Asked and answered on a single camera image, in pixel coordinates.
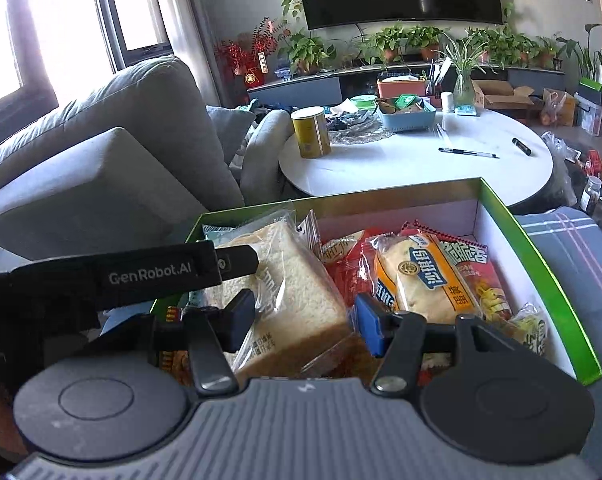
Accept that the large plant in white pot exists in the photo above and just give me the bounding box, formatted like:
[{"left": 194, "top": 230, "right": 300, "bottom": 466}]
[{"left": 556, "top": 23, "right": 602, "bottom": 93}]

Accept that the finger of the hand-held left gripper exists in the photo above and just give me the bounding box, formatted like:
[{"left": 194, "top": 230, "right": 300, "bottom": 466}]
[{"left": 215, "top": 246, "right": 260, "bottom": 279}]

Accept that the red berry flower arrangement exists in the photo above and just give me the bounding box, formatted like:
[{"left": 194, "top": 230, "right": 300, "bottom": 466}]
[{"left": 215, "top": 17, "right": 282, "bottom": 88}]

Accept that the clear storage bin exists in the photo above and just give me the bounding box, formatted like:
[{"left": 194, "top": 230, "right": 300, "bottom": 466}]
[{"left": 576, "top": 95, "right": 602, "bottom": 138}]

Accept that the green cardboard box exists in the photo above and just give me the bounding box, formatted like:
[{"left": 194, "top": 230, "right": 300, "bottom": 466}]
[{"left": 151, "top": 176, "right": 602, "bottom": 386}]

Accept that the grey television cabinet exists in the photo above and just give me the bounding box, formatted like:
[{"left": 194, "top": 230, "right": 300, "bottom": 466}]
[{"left": 247, "top": 65, "right": 566, "bottom": 108}]

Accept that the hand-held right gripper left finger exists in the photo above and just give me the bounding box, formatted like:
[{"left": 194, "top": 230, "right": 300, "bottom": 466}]
[{"left": 101, "top": 290, "right": 258, "bottom": 397}]

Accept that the red yellow striped chips packet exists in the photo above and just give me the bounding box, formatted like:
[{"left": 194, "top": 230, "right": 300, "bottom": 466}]
[{"left": 158, "top": 305, "right": 192, "bottom": 376}]

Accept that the orange bun packet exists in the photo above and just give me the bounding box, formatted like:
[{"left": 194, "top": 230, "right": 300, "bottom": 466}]
[{"left": 371, "top": 232, "right": 482, "bottom": 326}]

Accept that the yellow tin can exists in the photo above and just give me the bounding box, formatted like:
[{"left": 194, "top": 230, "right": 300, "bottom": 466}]
[{"left": 291, "top": 106, "right": 332, "bottom": 159}]

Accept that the black pen holder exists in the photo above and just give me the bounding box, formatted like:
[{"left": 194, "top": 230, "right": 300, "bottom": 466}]
[{"left": 426, "top": 57, "right": 454, "bottom": 96}]

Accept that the grey sofa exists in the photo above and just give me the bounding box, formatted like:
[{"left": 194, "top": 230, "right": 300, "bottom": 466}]
[{"left": 0, "top": 55, "right": 294, "bottom": 261}]

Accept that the black pen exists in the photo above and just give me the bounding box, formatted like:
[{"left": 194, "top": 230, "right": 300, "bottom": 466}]
[{"left": 439, "top": 147, "right": 500, "bottom": 159}]

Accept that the white round coffee table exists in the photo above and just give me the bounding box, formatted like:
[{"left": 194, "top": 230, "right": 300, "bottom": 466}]
[{"left": 279, "top": 109, "right": 554, "bottom": 208}]

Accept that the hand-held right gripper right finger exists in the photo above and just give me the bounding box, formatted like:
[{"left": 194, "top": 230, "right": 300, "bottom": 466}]
[{"left": 354, "top": 291, "right": 548, "bottom": 397}]

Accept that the sliced bread packet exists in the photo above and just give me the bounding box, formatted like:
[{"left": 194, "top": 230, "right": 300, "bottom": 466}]
[{"left": 203, "top": 210, "right": 364, "bottom": 378}]

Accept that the green black box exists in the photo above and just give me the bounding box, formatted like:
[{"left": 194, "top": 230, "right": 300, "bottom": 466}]
[{"left": 578, "top": 78, "right": 602, "bottom": 107}]

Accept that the clear plastic bag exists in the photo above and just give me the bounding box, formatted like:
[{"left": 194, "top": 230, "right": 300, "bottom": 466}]
[{"left": 541, "top": 131, "right": 579, "bottom": 201}]

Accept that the glass vase with spider plant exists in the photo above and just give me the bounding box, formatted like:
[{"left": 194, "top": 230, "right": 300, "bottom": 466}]
[{"left": 441, "top": 32, "right": 499, "bottom": 107}]

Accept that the glass jar with dark contents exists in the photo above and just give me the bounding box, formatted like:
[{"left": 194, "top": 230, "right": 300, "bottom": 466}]
[{"left": 580, "top": 176, "right": 602, "bottom": 216}]

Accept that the red label snack packet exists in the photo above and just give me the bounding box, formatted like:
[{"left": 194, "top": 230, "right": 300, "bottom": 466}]
[{"left": 401, "top": 219, "right": 514, "bottom": 323}]

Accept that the orange plastic bag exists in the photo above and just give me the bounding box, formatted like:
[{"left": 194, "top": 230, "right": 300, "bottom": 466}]
[{"left": 541, "top": 88, "right": 576, "bottom": 126}]

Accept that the grey cushion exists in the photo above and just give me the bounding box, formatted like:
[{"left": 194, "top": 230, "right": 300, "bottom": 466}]
[{"left": 206, "top": 105, "right": 294, "bottom": 206}]

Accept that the blue plastic basket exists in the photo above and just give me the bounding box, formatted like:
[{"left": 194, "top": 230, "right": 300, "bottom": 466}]
[{"left": 378, "top": 100, "right": 438, "bottom": 133}]

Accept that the pink box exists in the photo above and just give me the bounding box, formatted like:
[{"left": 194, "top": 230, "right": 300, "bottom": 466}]
[{"left": 377, "top": 77, "right": 429, "bottom": 98}]

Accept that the red yellow snack packet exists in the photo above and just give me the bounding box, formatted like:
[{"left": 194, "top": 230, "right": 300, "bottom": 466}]
[{"left": 321, "top": 231, "right": 376, "bottom": 263}]

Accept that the row of potted green plants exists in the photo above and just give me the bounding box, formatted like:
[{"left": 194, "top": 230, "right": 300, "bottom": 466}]
[{"left": 281, "top": 24, "right": 564, "bottom": 76}]

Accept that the open cardboard box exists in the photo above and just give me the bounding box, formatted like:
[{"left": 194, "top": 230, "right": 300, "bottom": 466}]
[{"left": 473, "top": 80, "right": 536, "bottom": 108}]

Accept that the black window frame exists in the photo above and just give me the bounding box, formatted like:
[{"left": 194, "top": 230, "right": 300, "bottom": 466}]
[{"left": 0, "top": 0, "right": 182, "bottom": 126}]

